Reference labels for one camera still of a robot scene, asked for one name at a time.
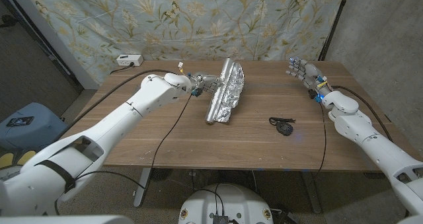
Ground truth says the black timer with lanyard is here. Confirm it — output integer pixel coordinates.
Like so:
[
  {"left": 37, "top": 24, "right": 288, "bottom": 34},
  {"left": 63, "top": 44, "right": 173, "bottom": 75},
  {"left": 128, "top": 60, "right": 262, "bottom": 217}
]
[{"left": 268, "top": 116, "right": 297, "bottom": 137}]

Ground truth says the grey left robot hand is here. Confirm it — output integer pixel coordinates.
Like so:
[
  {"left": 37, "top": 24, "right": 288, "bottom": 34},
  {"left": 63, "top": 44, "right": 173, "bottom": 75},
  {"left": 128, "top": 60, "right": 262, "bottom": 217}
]
[{"left": 190, "top": 71, "right": 221, "bottom": 98}]

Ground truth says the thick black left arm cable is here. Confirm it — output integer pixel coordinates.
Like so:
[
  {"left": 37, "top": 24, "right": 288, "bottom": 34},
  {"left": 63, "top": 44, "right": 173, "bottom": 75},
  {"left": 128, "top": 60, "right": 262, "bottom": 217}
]
[{"left": 54, "top": 69, "right": 176, "bottom": 142}]

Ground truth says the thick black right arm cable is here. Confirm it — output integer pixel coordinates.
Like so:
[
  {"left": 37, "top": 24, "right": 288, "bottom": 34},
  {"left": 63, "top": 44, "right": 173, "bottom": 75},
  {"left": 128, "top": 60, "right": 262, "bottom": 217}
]
[{"left": 332, "top": 85, "right": 394, "bottom": 142}]

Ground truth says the black outlet power cord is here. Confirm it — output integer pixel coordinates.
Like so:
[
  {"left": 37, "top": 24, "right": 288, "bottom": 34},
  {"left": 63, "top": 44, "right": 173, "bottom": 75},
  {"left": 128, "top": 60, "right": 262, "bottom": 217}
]
[{"left": 109, "top": 61, "right": 135, "bottom": 75}]

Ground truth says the grey metal table leg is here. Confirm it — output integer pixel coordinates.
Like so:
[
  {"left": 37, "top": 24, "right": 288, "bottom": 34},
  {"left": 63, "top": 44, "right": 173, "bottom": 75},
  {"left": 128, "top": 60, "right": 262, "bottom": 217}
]
[
  {"left": 133, "top": 167, "right": 152, "bottom": 207},
  {"left": 300, "top": 170, "right": 323, "bottom": 214}
]

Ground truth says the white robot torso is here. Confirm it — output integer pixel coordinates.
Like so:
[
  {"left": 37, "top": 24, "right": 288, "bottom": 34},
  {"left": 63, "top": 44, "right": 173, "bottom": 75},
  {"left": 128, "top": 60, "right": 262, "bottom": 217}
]
[{"left": 177, "top": 183, "right": 274, "bottom": 224}]

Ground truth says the black shoe yellow insole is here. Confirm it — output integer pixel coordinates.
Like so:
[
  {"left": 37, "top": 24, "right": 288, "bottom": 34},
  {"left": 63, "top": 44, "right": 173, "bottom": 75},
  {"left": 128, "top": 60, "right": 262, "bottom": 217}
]
[
  {"left": 15, "top": 147, "right": 46, "bottom": 167},
  {"left": 0, "top": 150, "right": 16, "bottom": 169}
]

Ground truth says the floral printed backdrop cloth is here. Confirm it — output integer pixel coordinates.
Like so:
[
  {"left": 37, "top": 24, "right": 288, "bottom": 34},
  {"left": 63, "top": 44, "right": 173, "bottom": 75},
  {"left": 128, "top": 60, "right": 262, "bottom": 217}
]
[{"left": 19, "top": 0, "right": 350, "bottom": 86}]

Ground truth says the black backdrop stand pole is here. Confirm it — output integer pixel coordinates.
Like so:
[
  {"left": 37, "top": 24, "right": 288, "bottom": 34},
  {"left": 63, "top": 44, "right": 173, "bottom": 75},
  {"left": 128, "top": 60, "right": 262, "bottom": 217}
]
[{"left": 319, "top": 0, "right": 351, "bottom": 61}]

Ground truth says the thin black left wrist cable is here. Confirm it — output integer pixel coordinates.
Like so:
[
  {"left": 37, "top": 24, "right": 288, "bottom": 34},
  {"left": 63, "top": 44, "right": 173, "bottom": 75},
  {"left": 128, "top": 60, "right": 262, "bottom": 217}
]
[{"left": 54, "top": 93, "right": 194, "bottom": 215}]

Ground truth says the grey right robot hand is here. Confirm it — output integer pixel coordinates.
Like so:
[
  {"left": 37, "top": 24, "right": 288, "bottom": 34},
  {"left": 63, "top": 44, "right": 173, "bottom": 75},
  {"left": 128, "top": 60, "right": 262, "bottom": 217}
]
[{"left": 286, "top": 56, "right": 331, "bottom": 102}]

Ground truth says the white wall trim post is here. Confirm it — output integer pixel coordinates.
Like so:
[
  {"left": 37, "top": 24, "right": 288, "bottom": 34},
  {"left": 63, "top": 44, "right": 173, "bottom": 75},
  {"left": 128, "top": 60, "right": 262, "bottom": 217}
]
[{"left": 5, "top": 0, "right": 100, "bottom": 90}]

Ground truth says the white power outlet box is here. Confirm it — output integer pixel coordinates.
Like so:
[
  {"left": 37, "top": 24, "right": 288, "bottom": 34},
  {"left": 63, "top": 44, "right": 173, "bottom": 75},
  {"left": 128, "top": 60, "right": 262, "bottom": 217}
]
[{"left": 116, "top": 54, "right": 145, "bottom": 67}]

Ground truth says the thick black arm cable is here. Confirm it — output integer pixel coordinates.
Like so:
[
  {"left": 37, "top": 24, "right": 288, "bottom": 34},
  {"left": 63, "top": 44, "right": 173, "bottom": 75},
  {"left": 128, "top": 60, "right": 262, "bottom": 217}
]
[
  {"left": 332, "top": 85, "right": 394, "bottom": 142},
  {"left": 54, "top": 69, "right": 176, "bottom": 142}
]

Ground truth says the grey sneaker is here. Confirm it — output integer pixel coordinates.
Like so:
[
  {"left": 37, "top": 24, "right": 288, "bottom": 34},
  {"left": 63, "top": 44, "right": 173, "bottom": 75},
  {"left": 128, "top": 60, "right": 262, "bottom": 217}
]
[{"left": 0, "top": 167, "right": 24, "bottom": 182}]

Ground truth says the blue grey plastic bin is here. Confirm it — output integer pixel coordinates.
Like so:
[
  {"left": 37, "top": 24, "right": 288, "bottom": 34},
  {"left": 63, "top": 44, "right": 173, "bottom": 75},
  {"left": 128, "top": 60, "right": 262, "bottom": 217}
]
[{"left": 0, "top": 102, "right": 69, "bottom": 149}]

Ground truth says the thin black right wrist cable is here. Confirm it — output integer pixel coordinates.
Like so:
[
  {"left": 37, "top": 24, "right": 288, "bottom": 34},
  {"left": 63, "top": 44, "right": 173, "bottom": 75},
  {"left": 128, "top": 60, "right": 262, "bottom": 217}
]
[{"left": 313, "top": 101, "right": 328, "bottom": 178}]

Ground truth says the aluminum foil roll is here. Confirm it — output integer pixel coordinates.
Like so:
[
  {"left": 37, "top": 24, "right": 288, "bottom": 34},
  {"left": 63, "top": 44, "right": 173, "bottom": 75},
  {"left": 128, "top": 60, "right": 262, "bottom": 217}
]
[{"left": 204, "top": 57, "right": 245, "bottom": 125}]

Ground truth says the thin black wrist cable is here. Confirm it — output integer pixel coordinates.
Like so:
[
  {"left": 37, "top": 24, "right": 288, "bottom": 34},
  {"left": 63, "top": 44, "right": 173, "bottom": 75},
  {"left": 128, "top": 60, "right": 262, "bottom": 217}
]
[
  {"left": 54, "top": 93, "right": 194, "bottom": 215},
  {"left": 313, "top": 101, "right": 328, "bottom": 178}
]

